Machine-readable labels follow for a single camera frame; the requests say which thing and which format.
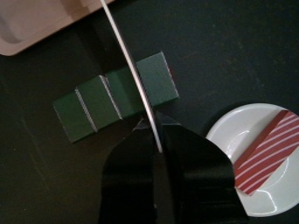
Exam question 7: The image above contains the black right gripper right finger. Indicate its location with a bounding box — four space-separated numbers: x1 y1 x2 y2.
155 111 251 224

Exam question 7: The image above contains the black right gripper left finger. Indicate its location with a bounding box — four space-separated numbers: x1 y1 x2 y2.
98 116 160 224

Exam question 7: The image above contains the white cable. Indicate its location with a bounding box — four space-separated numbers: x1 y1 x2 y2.
98 0 164 154

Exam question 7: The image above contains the green toy sushi roll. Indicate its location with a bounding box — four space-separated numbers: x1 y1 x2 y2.
51 51 182 144

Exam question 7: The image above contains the small white plate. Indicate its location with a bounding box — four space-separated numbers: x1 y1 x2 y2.
205 102 299 218

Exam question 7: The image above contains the red white striped block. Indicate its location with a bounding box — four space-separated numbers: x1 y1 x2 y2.
231 109 299 197

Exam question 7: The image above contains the pink plastic tray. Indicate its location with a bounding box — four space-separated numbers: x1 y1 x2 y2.
0 0 118 57

